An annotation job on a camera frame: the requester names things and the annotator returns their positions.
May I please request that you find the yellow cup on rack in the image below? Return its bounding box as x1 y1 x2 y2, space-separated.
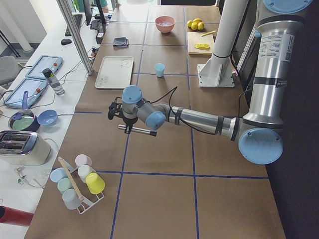
85 172 106 195

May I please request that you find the red bottle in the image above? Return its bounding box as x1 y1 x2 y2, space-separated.
0 206 34 227

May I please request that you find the clear ice cubes pile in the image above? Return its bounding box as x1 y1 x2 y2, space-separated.
158 21 172 27

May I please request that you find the aluminium frame post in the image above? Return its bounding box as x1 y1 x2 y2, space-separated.
57 0 94 76

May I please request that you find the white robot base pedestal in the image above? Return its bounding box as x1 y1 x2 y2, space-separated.
197 0 248 87

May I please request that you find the grey folded cloth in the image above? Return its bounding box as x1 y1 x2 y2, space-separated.
113 37 130 47

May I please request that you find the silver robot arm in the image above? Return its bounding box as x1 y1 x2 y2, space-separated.
108 0 311 165

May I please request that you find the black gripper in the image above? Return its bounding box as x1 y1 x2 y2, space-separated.
108 98 138 134

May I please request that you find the cream bear tray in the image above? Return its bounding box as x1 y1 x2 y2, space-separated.
95 56 134 89

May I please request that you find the dark blue pot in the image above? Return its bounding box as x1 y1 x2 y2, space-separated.
8 91 40 132

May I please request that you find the steel muddler with black tip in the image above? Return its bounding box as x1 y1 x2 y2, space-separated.
118 124 157 136

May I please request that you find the grey cup on rack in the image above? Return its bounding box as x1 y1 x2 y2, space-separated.
62 188 82 210

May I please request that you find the black keyboard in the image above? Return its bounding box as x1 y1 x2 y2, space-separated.
64 14 83 36

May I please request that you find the yellow green plastic knife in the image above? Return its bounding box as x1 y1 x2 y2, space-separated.
201 30 216 37

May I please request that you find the pink bowl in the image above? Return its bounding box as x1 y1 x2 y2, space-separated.
155 15 175 33

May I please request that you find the white cup rack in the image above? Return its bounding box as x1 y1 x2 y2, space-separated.
57 156 105 215

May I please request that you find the yellow lemon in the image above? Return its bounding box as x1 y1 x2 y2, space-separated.
191 22 198 30
187 20 192 28
193 18 202 23
197 22 205 31

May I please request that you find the pink cup on rack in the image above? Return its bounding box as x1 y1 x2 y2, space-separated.
75 154 92 168

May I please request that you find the black computer mouse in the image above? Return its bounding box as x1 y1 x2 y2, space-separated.
60 39 72 46

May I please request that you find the wooden cutting board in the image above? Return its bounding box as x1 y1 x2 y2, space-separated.
187 32 214 55

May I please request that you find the blue teach pendant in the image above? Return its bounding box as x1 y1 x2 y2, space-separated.
25 55 63 79
4 78 47 109

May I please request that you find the white cup on rack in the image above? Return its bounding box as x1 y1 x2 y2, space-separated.
77 164 96 184

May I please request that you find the blue bowl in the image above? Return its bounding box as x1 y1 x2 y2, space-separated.
37 110 58 126

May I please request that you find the green cup on rack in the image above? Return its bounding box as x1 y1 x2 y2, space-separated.
57 178 73 194

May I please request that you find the blue cup on rack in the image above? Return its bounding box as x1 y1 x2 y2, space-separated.
49 167 67 183

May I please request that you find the clear water bottle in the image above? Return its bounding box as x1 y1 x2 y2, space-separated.
42 68 65 95

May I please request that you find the lemon slices row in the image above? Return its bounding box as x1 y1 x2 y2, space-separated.
194 43 210 50

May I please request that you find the cream toaster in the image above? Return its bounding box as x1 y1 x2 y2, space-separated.
0 130 51 166

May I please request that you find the light blue cup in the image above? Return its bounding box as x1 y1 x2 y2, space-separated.
154 63 165 78

